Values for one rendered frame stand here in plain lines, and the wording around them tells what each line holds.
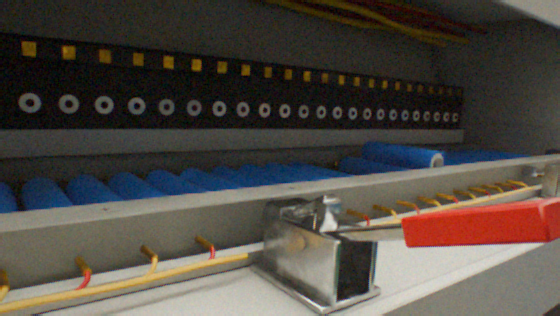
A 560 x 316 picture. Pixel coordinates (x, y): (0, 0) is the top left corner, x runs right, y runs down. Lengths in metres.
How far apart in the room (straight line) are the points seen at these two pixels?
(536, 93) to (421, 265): 0.40
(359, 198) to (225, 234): 0.08
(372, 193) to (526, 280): 0.09
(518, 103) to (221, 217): 0.46
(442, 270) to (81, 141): 0.21
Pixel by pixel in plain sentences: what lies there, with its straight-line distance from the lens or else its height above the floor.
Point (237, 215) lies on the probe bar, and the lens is 0.16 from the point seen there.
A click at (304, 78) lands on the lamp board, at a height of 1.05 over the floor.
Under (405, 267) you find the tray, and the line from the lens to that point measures 0.18.
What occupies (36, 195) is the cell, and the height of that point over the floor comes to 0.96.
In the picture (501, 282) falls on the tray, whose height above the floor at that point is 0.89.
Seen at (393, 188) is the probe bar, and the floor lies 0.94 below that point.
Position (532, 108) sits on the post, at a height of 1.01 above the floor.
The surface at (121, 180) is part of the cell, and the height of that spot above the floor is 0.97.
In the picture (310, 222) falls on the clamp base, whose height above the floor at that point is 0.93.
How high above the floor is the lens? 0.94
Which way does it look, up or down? 9 degrees up
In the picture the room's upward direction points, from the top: 9 degrees counter-clockwise
